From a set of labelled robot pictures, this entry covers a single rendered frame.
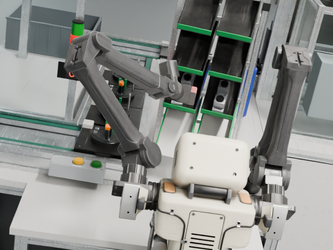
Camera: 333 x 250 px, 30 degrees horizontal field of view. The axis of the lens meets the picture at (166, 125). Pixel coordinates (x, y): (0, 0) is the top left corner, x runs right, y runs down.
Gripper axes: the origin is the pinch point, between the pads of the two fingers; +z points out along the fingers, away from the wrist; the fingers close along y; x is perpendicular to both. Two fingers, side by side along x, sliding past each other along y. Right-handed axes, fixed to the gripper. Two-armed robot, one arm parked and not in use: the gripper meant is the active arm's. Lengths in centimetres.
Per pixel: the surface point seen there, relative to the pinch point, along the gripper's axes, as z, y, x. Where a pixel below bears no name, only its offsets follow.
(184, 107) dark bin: 8.6, -2.9, 4.0
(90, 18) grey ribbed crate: 224, 98, -60
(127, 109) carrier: 48, 26, 8
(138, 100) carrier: 67, 24, 2
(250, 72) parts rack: 16.4, -25.0, -16.0
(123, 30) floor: 495, 126, -101
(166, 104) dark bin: 9.3, 4.4, 4.3
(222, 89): 14.4, -15.5, -6.6
